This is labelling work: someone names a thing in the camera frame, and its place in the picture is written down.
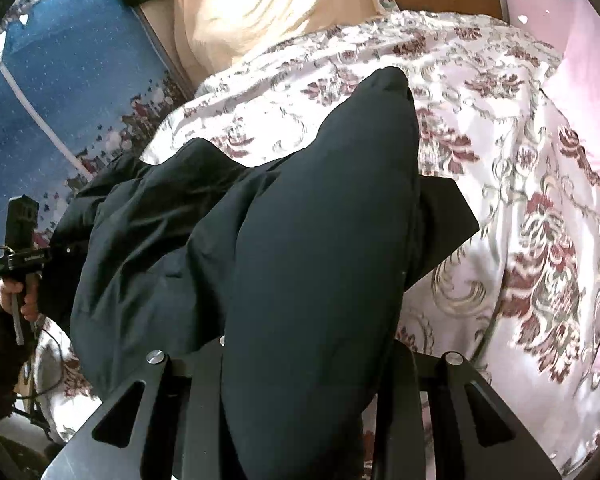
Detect floral satin bedspread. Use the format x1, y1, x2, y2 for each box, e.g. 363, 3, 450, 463
30, 10, 600, 480

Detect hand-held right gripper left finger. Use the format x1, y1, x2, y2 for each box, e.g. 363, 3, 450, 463
40, 337, 241, 480

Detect blue printed wall cloth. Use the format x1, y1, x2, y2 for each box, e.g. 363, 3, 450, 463
0, 0, 186, 306

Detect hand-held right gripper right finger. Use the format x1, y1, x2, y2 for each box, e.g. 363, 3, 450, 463
370, 337, 563, 480

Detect black cable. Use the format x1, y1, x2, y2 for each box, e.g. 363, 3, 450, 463
22, 315, 76, 441

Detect pink cloth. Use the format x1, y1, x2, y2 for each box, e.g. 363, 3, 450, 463
542, 0, 600, 376

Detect black garment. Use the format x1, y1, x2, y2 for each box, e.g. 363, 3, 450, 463
40, 66, 481, 480

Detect cream blanket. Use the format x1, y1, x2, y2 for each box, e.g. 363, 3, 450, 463
170, 0, 388, 81

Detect person's left hand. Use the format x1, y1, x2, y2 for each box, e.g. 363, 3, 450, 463
0, 277, 42, 321

